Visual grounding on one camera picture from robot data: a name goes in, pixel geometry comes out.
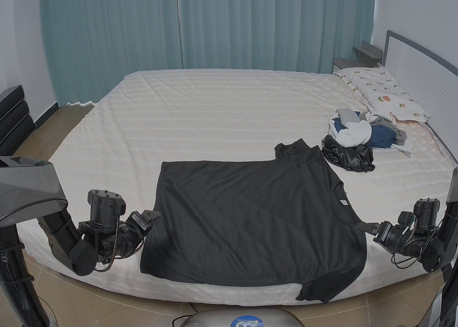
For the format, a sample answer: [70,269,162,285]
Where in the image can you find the black T-shirt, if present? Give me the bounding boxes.
[140,138,368,304]

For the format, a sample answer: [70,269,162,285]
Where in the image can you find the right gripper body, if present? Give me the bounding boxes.
[374,221,406,253]

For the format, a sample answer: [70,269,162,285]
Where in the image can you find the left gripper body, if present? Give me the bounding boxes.
[114,211,152,258]

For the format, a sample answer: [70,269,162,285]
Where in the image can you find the blue-green curtain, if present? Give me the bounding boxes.
[39,0,376,104]

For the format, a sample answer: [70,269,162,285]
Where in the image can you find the white printed pillow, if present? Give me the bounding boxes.
[336,65,432,123]

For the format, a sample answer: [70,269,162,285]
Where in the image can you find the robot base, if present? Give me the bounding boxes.
[179,309,299,327]

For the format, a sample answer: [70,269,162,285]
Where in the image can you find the black chest of drawers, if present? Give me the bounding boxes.
[0,85,36,156]

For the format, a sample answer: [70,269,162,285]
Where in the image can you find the grey bedside table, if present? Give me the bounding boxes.
[333,40,383,73]

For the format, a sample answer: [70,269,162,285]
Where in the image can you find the shiny black garment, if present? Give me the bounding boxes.
[321,135,375,173]

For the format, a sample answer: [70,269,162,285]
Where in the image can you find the pile of clothes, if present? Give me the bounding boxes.
[328,107,414,156]

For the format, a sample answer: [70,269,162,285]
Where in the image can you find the black cable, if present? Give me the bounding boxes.
[173,302,203,324]
[391,251,424,270]
[94,225,120,272]

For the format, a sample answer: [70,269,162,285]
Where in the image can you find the bed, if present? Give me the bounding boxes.
[16,29,458,310]

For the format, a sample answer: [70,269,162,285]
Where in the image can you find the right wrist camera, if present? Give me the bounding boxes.
[398,211,416,230]

